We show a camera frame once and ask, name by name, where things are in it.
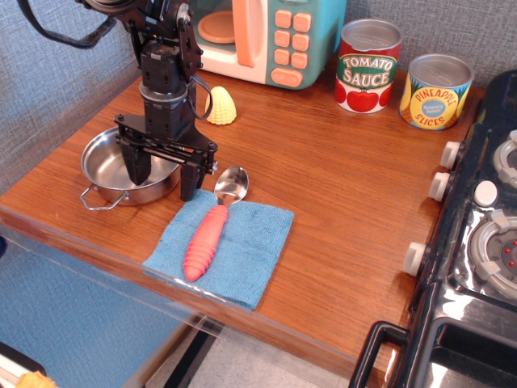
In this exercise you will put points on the spoon with pink handle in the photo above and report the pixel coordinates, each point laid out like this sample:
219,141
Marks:
231,187

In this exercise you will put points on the white stove knob bottom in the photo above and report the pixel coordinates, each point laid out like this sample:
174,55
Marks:
413,258

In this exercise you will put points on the tomato sauce can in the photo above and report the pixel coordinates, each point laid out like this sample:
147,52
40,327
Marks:
367,62

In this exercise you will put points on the pineapple slices can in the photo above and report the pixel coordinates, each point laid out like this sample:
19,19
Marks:
435,91

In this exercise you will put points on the blue towel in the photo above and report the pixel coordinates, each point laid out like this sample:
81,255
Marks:
245,258

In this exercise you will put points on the white stove knob middle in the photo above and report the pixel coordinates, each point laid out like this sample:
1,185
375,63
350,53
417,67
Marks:
438,186

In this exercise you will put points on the yellow toy corn piece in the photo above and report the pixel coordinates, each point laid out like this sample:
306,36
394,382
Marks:
223,107

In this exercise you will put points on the stainless steel pot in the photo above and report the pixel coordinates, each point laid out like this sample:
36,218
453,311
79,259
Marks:
102,163

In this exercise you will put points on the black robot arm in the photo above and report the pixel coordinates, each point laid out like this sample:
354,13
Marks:
169,57

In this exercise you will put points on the teal toy microwave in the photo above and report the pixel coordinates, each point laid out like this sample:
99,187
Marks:
277,43

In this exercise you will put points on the orange fuzzy object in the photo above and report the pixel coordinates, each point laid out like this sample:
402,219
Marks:
35,380

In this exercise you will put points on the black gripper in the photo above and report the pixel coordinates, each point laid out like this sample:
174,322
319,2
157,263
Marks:
167,130

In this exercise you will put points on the white stove knob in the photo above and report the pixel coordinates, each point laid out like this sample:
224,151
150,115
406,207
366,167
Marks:
449,155
413,258
438,186

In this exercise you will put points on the black toy stove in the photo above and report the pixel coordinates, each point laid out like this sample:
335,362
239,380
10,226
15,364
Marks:
462,330

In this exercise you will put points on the white stove knob top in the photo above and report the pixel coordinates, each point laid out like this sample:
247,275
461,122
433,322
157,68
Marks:
449,155

